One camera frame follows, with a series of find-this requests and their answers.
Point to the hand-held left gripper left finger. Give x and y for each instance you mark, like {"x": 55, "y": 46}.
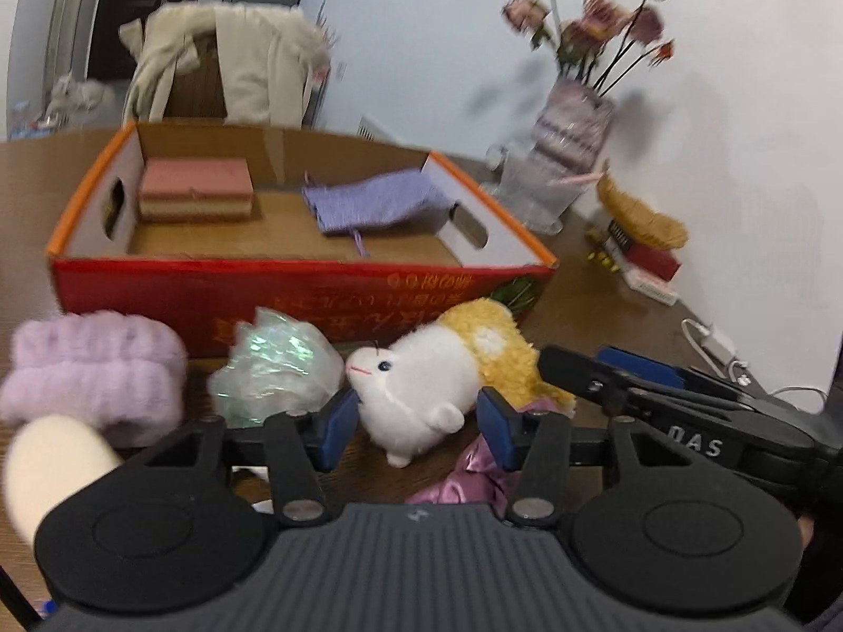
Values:
{"x": 339, "y": 422}

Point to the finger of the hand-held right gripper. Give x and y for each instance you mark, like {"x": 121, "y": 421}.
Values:
{"x": 635, "y": 363}
{"x": 579, "y": 372}

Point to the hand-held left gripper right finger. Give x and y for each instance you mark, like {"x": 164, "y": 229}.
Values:
{"x": 494, "y": 428}

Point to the pink satin bow scrunchie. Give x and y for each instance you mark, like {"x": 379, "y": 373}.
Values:
{"x": 461, "y": 482}

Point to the iridescent mesh bath pouf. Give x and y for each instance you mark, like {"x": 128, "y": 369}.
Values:
{"x": 276, "y": 368}

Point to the white yellow plush hamster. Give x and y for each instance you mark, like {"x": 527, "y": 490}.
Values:
{"x": 415, "y": 382}

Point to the orange cardboard box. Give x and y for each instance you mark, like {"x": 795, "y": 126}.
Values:
{"x": 197, "y": 296}

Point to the cream powder puff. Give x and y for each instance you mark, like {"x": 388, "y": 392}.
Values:
{"x": 49, "y": 467}

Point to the white book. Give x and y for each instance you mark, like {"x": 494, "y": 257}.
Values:
{"x": 652, "y": 286}

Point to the small yellow trinkets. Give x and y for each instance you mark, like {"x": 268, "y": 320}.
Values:
{"x": 602, "y": 260}

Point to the woven straw basket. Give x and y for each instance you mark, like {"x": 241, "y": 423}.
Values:
{"x": 642, "y": 214}

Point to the clear glass vase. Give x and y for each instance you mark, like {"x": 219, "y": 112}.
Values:
{"x": 533, "y": 194}

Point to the purple knitted cloth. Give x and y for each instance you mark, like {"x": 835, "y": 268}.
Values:
{"x": 369, "y": 204}

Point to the lavender fluffy headband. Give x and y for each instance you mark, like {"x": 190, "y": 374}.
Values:
{"x": 99, "y": 368}

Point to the patterned purple vase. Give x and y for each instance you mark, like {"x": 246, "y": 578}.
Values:
{"x": 570, "y": 118}

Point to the pink layered sponge block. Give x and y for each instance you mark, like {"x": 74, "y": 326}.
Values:
{"x": 194, "y": 187}

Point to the pink artificial flowers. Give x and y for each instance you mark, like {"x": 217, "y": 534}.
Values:
{"x": 596, "y": 20}

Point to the brown wooden chair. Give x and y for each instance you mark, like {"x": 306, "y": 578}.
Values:
{"x": 197, "y": 89}

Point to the beige coat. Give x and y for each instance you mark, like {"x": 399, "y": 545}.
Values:
{"x": 257, "y": 59}

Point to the white bags on floor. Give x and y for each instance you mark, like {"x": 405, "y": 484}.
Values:
{"x": 79, "y": 92}

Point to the dark brown door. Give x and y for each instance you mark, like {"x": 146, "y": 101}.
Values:
{"x": 132, "y": 0}

